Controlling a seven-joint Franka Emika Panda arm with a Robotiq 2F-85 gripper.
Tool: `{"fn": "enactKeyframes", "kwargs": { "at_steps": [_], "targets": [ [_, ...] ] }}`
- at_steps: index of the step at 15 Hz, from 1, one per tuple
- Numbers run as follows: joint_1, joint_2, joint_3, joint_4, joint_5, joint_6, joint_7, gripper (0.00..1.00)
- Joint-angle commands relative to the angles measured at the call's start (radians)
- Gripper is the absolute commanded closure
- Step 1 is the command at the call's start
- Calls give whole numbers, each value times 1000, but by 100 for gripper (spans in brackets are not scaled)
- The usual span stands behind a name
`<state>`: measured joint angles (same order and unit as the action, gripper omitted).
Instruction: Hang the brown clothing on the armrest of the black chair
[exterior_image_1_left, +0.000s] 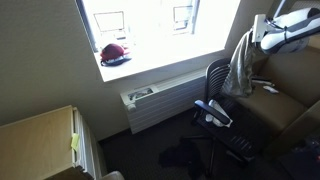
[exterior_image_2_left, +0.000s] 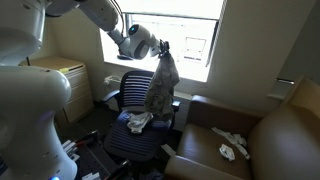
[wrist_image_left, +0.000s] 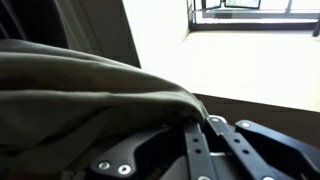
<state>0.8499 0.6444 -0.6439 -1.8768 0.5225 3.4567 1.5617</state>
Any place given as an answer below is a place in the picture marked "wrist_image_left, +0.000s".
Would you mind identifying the brown clothing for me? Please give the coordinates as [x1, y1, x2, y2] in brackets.
[0, 38, 209, 176]

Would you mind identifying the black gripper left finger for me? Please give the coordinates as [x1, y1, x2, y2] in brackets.
[88, 123, 218, 180]

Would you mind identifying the window with dark frame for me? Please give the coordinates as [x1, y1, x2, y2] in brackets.
[185, 0, 320, 38]

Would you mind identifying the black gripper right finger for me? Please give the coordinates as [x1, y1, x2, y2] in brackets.
[206, 114, 320, 180]

